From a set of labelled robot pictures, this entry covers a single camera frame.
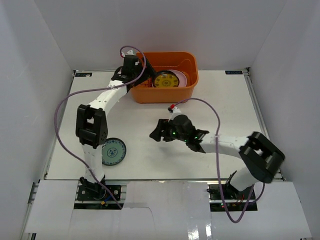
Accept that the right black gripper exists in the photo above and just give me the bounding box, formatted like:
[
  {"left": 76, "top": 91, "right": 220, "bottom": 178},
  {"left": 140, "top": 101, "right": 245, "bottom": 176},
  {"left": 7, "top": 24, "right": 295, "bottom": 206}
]
[{"left": 149, "top": 119, "right": 188, "bottom": 143}]

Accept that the yellow patterned round plate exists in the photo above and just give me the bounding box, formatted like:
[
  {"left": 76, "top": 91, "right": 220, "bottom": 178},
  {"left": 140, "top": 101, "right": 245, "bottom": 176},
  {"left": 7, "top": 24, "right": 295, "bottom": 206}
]
[{"left": 152, "top": 70, "right": 180, "bottom": 88}]

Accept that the pink round plate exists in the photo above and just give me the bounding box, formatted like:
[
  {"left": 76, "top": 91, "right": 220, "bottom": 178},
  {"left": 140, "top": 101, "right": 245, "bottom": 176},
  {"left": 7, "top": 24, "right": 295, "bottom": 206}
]
[{"left": 170, "top": 69, "right": 188, "bottom": 88}]

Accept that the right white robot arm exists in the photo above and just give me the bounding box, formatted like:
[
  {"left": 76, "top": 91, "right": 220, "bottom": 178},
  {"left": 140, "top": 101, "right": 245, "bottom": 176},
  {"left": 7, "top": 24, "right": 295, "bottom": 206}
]
[{"left": 149, "top": 114, "right": 286, "bottom": 200}]

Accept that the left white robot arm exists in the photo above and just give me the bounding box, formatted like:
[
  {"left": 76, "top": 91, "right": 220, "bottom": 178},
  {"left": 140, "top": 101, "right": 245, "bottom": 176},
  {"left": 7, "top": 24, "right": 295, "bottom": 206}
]
[{"left": 75, "top": 54, "right": 156, "bottom": 200}]

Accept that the orange plastic bin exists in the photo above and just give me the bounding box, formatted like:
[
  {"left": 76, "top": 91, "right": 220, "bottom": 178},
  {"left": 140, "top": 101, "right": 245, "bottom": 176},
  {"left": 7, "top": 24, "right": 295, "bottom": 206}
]
[{"left": 130, "top": 51, "right": 199, "bottom": 104}]

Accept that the blue patterned round plate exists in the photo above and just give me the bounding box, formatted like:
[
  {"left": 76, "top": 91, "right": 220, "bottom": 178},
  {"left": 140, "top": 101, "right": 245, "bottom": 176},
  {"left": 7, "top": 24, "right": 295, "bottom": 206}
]
[{"left": 101, "top": 137, "right": 127, "bottom": 166}]

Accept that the left blue table label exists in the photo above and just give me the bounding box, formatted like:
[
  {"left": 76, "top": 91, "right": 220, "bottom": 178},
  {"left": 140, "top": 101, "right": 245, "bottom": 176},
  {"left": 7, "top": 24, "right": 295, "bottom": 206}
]
[{"left": 74, "top": 72, "right": 92, "bottom": 77}]

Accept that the blue table label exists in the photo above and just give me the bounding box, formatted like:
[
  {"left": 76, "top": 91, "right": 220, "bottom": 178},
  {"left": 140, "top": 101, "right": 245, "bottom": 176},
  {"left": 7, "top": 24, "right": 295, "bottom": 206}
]
[
  {"left": 225, "top": 70, "right": 243, "bottom": 75},
  {"left": 74, "top": 72, "right": 92, "bottom": 77}
]

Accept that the right blue table label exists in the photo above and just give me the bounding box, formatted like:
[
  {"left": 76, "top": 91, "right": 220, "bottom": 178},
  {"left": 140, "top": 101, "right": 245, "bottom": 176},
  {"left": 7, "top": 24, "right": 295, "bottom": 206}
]
[{"left": 225, "top": 70, "right": 243, "bottom": 75}]

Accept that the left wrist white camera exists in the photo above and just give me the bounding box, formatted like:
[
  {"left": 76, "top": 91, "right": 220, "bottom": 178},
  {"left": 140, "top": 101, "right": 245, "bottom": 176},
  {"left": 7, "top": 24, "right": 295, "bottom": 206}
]
[{"left": 122, "top": 49, "right": 136, "bottom": 57}]

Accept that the wrist white camera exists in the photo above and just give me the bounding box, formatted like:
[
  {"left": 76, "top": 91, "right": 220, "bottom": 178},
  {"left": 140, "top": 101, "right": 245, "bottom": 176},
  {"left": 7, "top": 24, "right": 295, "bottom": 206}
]
[
  {"left": 122, "top": 49, "right": 136, "bottom": 57},
  {"left": 168, "top": 104, "right": 182, "bottom": 121}
]

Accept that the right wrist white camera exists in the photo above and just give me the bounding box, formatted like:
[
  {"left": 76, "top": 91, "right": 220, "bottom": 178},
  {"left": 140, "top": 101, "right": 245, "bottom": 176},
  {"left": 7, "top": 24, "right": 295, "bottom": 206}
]
[{"left": 168, "top": 104, "right": 182, "bottom": 121}]

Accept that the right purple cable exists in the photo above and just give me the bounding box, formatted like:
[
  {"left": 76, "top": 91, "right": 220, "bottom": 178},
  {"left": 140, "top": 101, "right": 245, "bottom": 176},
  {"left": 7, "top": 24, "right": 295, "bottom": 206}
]
[{"left": 166, "top": 98, "right": 266, "bottom": 224}]

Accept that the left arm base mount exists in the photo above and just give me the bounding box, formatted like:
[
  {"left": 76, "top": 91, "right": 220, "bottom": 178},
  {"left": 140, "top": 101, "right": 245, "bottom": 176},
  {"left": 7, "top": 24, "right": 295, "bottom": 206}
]
[{"left": 76, "top": 185, "right": 122, "bottom": 201}]

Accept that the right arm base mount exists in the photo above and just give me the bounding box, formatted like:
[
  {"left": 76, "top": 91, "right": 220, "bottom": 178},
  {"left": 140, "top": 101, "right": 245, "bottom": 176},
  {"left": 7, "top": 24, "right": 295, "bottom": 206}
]
[{"left": 207, "top": 184, "right": 258, "bottom": 213}]

